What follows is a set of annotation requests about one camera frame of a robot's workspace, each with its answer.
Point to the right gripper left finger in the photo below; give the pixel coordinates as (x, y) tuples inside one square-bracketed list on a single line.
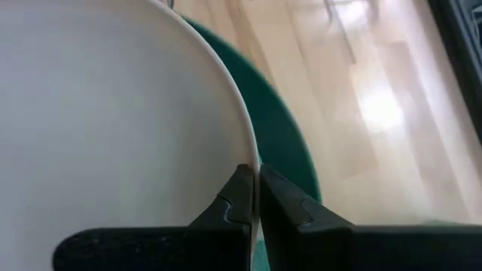
[(226, 244)]

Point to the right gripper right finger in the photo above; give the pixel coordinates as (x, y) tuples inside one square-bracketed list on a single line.
[(301, 244)]

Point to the dark green plate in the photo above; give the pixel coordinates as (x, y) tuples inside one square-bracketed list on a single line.
[(271, 124)]

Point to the plain white plate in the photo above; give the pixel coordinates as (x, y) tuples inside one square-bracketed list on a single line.
[(113, 113)]

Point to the black aluminium table frame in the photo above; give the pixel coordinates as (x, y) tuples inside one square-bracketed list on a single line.
[(459, 45)]

